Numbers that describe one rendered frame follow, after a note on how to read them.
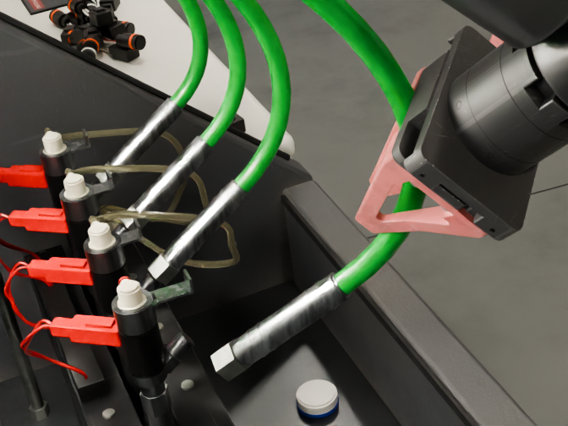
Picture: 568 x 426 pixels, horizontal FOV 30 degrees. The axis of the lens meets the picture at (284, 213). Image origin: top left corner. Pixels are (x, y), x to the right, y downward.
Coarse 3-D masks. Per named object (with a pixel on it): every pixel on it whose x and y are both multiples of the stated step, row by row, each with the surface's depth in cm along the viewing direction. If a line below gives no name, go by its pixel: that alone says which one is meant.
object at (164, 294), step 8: (160, 288) 73; (168, 288) 73; (176, 288) 73; (184, 288) 73; (152, 296) 73; (160, 296) 72; (168, 296) 72; (176, 296) 72; (184, 296) 72; (152, 304) 72
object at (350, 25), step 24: (312, 0) 51; (336, 0) 51; (336, 24) 52; (360, 24) 52; (360, 48) 52; (384, 48) 53; (384, 72) 53; (408, 96) 54; (408, 192) 57; (384, 240) 59; (360, 264) 60; (384, 264) 60
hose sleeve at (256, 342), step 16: (320, 288) 61; (336, 288) 61; (288, 304) 62; (304, 304) 61; (320, 304) 61; (336, 304) 61; (272, 320) 62; (288, 320) 62; (304, 320) 62; (240, 336) 64; (256, 336) 63; (272, 336) 62; (288, 336) 62; (240, 352) 63; (256, 352) 63
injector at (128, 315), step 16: (112, 304) 72; (144, 304) 71; (128, 320) 71; (144, 320) 71; (128, 336) 72; (144, 336) 72; (160, 336) 73; (176, 336) 75; (128, 352) 73; (144, 352) 72; (160, 352) 73; (176, 352) 75; (128, 368) 74; (144, 368) 73; (160, 368) 74; (144, 384) 74; (160, 384) 75; (144, 400) 76; (160, 400) 76; (160, 416) 77
